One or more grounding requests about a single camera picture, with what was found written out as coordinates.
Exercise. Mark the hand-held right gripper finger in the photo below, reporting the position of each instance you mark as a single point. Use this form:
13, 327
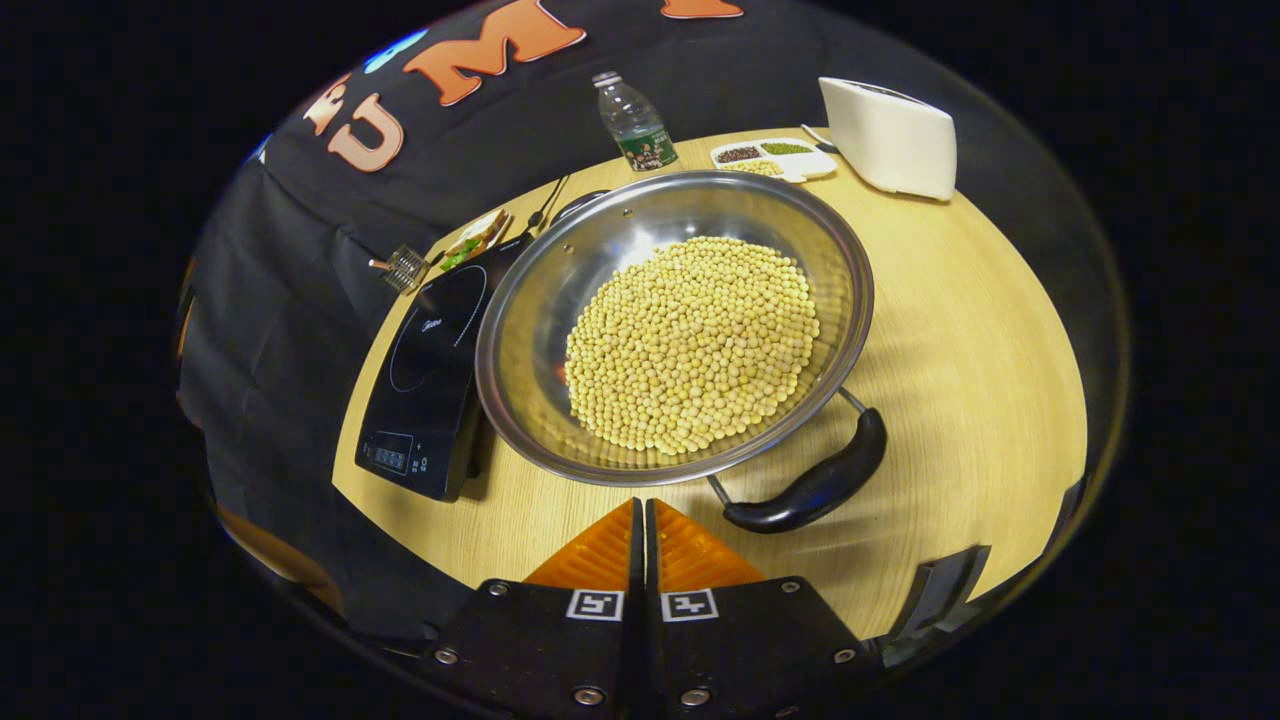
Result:
652, 570
638, 570

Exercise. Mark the pile of soybeans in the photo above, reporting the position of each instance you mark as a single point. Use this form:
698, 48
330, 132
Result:
690, 345

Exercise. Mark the black induction cooktop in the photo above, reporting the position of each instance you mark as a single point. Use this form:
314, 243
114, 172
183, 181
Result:
430, 380

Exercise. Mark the sandwich with lettuce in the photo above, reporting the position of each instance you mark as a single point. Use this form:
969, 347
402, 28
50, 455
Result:
470, 242

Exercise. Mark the black backdrop cloth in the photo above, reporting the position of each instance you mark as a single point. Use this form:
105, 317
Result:
300, 330

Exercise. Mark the white divided dish of beans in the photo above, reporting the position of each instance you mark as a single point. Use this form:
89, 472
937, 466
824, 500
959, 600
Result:
770, 160

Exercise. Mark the clear plastic water bottle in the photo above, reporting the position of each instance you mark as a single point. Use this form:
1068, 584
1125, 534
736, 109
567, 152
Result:
640, 125

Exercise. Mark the white toaster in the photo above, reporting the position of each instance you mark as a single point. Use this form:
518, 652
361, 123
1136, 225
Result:
890, 140

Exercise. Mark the grey metal bracket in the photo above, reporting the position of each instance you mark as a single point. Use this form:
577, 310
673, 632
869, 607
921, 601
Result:
940, 590

